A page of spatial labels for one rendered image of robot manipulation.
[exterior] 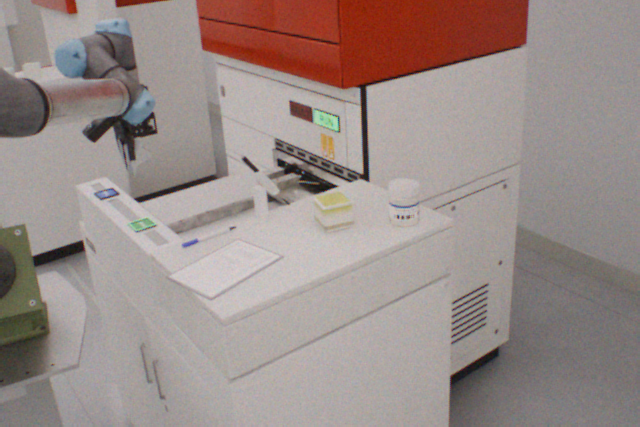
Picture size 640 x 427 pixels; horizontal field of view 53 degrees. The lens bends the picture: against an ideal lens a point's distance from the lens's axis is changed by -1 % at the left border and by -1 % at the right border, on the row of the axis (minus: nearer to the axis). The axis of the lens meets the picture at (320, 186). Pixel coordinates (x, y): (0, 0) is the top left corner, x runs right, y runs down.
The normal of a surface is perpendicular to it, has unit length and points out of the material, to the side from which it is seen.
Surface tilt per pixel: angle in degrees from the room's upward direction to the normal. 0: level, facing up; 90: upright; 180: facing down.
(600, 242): 90
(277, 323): 90
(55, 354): 0
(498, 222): 90
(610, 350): 0
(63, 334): 0
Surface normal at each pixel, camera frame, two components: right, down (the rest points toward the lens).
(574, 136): -0.81, 0.28
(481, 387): -0.06, -0.92
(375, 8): 0.59, 0.29
